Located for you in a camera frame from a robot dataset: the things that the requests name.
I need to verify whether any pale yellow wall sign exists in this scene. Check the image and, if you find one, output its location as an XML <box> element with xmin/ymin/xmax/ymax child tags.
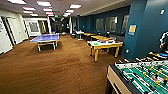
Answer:
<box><xmin>128</xmin><ymin>23</ymin><xmax>138</xmax><ymax>36</ymax></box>

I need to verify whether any dark hallway door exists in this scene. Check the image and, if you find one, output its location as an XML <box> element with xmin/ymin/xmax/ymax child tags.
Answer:
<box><xmin>38</xmin><ymin>19</ymin><xmax>49</xmax><ymax>34</ymax></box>

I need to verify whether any small white table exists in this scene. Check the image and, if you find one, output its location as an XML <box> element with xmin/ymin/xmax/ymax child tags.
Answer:
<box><xmin>75</xmin><ymin>30</ymin><xmax>85</xmax><ymax>42</ymax></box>

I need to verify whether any long wooden table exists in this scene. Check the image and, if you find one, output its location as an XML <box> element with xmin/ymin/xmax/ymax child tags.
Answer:
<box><xmin>83</xmin><ymin>32</ymin><xmax>112</xmax><ymax>42</ymax></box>

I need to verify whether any red bowl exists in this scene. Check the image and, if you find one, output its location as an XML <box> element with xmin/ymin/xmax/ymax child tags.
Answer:
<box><xmin>106</xmin><ymin>39</ymin><xmax>116</xmax><ymax>44</ymax></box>

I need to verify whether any ceiling light panel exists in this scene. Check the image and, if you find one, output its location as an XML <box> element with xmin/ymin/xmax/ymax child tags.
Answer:
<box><xmin>42</xmin><ymin>7</ymin><xmax>54</xmax><ymax>12</ymax></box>
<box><xmin>36</xmin><ymin>1</ymin><xmax>53</xmax><ymax>7</ymax></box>
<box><xmin>7</xmin><ymin>0</ymin><xmax>28</xmax><ymax>5</ymax></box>
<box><xmin>69</xmin><ymin>3</ymin><xmax>82</xmax><ymax>9</ymax></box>
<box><xmin>65</xmin><ymin>9</ymin><xmax>75</xmax><ymax>14</ymax></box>
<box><xmin>22</xmin><ymin>6</ymin><xmax>36</xmax><ymax>12</ymax></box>

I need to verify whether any dark framed window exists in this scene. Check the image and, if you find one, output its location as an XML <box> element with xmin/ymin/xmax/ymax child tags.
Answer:
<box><xmin>95</xmin><ymin>18</ymin><xmax>105</xmax><ymax>33</ymax></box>
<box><xmin>105</xmin><ymin>16</ymin><xmax>118</xmax><ymax>33</ymax></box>
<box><xmin>120</xmin><ymin>14</ymin><xmax>130</xmax><ymax>34</ymax></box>

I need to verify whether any blue ping pong table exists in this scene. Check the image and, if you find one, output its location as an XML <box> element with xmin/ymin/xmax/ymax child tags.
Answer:
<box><xmin>29</xmin><ymin>33</ymin><xmax>60</xmax><ymax>53</ymax></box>

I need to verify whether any green foosball table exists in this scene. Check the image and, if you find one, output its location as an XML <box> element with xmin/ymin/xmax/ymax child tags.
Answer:
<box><xmin>105</xmin><ymin>51</ymin><xmax>168</xmax><ymax>94</ymax></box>

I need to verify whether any grey wall board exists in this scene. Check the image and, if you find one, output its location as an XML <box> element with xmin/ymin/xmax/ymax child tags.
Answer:
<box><xmin>28</xmin><ymin>21</ymin><xmax>39</xmax><ymax>33</ymax></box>

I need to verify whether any white hallway door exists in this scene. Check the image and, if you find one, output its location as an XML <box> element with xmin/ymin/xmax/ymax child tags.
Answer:
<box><xmin>7</xmin><ymin>17</ymin><xmax>24</xmax><ymax>44</ymax></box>
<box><xmin>0</xmin><ymin>16</ymin><xmax>14</xmax><ymax>54</ymax></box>

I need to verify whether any green bowl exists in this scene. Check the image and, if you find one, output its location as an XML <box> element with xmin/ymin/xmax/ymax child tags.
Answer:
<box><xmin>93</xmin><ymin>41</ymin><xmax>100</xmax><ymax>46</ymax></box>

